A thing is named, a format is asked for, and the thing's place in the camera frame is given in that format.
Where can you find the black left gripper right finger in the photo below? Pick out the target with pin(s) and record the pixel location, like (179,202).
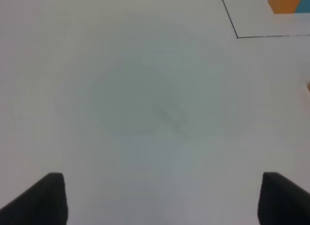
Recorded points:
(282,202)

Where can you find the template blue block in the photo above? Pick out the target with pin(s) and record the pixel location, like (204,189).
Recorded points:
(303,7)

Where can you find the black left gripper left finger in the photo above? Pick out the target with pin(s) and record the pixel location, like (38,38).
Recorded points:
(44,203)

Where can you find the template orange block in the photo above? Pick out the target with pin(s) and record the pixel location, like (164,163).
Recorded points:
(283,6)

